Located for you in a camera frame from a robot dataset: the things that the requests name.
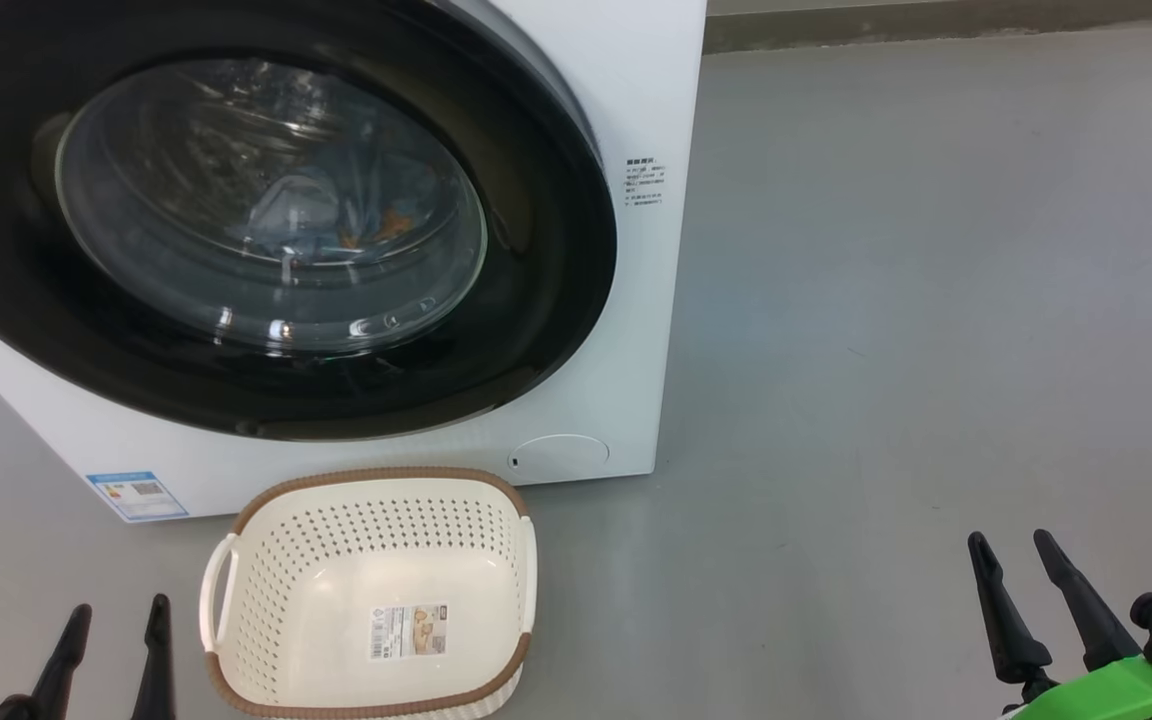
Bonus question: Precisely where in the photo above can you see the blue bear print garment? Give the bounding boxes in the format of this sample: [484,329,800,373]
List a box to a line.
[246,160,437,266]

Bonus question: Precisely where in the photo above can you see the paper product label sticker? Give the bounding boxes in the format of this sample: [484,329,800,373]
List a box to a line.
[369,603,449,661]

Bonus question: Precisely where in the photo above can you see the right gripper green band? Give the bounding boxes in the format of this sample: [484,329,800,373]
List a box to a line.
[968,529,1152,720]

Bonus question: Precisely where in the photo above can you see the cream perforated basket brown rim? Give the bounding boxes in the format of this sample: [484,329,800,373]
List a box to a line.
[199,467,537,720]

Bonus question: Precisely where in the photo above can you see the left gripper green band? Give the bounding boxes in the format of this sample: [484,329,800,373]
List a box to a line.
[0,594,175,720]

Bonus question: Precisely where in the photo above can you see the blue energy label sticker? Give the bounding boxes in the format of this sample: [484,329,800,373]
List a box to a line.
[86,472,189,523]

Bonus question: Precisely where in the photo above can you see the white front-load washing machine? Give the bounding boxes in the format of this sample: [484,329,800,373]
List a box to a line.
[0,0,707,523]

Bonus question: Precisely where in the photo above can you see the black round glass washer door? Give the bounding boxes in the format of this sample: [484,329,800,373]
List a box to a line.
[0,0,617,441]

